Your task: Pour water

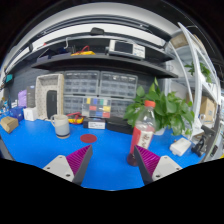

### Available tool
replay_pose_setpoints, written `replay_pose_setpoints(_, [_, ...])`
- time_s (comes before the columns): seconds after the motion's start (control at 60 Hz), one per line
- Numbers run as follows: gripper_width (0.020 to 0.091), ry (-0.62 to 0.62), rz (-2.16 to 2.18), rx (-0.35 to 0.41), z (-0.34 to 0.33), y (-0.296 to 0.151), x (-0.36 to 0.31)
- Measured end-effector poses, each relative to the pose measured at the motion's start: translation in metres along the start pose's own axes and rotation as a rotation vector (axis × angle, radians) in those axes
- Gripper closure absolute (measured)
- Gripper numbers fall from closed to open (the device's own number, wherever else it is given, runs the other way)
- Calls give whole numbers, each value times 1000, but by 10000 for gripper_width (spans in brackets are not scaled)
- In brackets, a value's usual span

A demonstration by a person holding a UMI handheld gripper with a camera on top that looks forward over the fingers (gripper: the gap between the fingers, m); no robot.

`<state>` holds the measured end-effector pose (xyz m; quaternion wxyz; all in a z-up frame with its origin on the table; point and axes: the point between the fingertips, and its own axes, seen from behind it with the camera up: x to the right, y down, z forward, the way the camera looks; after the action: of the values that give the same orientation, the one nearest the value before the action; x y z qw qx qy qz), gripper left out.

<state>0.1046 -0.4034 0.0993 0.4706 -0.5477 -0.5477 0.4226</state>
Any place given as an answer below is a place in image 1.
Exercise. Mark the white oscilloscope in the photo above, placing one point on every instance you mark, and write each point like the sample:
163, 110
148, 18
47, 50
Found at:
126, 48

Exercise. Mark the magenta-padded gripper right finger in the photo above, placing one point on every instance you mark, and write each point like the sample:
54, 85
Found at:
163, 166

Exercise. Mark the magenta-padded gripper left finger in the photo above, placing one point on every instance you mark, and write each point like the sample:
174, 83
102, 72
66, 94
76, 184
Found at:
61, 166

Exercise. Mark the black speaker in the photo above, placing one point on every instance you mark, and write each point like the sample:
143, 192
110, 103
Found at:
51, 104

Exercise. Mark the blue box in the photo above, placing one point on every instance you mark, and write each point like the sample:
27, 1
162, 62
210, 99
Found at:
16, 113

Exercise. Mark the black workbench shelf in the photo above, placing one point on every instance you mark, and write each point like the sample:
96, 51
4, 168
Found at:
100, 63

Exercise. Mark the grey small-parts drawer cabinet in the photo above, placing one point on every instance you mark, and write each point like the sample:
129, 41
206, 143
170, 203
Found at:
118, 85
81, 82

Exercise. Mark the white shelf unit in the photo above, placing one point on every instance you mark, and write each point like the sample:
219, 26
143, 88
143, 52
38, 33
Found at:
198, 80

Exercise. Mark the black stand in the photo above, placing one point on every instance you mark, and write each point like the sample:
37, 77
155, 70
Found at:
201, 145

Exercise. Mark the wide grey drawer cabinet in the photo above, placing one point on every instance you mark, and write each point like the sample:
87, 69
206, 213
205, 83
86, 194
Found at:
71, 104

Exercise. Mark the flat round red coaster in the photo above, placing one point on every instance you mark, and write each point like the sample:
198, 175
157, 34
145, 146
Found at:
88, 138

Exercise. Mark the dark grey box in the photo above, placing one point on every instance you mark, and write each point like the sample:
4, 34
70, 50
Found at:
31, 96

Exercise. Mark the small cardboard box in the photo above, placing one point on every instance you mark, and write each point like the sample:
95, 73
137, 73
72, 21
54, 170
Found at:
9, 124

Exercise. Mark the green potted plant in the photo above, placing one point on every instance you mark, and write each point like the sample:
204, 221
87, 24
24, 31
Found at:
166, 106

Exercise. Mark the small white box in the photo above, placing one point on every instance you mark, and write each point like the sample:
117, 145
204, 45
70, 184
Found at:
30, 114

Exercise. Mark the clear box with coloured compartments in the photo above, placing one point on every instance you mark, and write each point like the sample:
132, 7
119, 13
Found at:
96, 107

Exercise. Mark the purple box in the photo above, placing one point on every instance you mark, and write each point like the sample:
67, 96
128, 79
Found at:
22, 98

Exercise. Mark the black flat case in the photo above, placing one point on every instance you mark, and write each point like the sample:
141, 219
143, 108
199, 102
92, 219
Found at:
118, 126

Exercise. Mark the black box with white label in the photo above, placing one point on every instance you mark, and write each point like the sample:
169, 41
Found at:
94, 124

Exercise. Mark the white rectangular block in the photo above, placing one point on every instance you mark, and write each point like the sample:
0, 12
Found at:
180, 146

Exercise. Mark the yellow multimeter with red leads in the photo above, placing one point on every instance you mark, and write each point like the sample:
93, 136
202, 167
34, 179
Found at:
76, 119

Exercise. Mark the clear red-labelled tea bottle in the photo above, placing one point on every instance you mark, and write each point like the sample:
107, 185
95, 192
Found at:
143, 133

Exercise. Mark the white and grey mug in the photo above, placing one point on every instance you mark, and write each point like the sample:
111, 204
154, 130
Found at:
62, 126

